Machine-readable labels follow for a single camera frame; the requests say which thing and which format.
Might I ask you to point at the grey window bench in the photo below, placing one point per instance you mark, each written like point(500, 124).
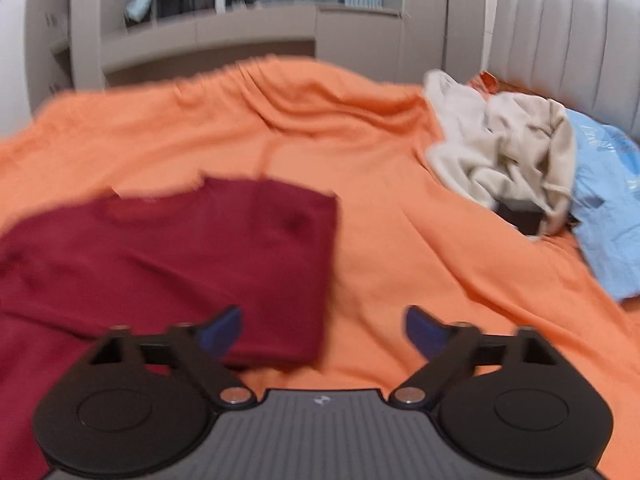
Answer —
point(250, 35)

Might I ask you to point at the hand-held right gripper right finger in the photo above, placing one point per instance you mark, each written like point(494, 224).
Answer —
point(423, 332)

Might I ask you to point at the orange blanket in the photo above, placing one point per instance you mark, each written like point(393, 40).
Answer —
point(360, 160)

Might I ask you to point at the light blue plastic bag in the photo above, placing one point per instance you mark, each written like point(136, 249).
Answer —
point(605, 210)

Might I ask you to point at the grey shelf unit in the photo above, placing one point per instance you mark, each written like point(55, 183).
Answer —
point(75, 30)

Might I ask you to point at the beige garment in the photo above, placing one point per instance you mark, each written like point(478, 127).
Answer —
point(520, 160)

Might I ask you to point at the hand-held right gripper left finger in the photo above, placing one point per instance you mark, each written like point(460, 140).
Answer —
point(223, 331)

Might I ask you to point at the dark red shirt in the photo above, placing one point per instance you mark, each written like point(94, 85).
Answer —
point(175, 260)

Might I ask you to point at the small orange cloth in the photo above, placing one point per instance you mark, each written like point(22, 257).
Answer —
point(484, 81)

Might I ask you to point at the tall grey cabinet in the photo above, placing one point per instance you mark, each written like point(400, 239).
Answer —
point(440, 20)

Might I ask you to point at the dark flat object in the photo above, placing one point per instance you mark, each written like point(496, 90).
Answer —
point(522, 217)

